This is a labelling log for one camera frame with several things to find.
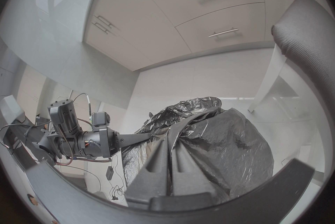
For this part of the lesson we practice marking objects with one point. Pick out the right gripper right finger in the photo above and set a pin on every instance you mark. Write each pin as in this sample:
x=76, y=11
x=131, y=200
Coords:
x=188, y=178

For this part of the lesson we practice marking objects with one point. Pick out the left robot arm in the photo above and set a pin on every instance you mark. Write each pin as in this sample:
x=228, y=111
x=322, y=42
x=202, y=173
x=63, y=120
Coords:
x=64, y=118

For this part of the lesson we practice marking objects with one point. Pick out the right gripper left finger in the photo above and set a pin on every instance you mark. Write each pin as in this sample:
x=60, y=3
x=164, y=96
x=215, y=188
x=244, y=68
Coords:
x=154, y=181

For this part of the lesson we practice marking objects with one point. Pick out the beige cabinet with drawers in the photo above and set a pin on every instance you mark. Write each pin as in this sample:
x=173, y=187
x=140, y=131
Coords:
x=170, y=21

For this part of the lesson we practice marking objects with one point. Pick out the black plastic bag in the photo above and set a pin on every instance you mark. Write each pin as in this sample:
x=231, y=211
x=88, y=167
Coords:
x=230, y=144

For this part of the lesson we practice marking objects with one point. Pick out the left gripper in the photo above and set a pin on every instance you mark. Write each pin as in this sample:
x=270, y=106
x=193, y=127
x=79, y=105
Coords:
x=104, y=144

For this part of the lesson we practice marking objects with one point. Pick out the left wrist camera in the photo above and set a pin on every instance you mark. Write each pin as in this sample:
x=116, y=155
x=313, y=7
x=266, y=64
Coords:
x=100, y=118

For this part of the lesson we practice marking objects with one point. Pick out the grey padded white chair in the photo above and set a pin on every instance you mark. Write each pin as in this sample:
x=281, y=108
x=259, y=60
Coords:
x=308, y=47

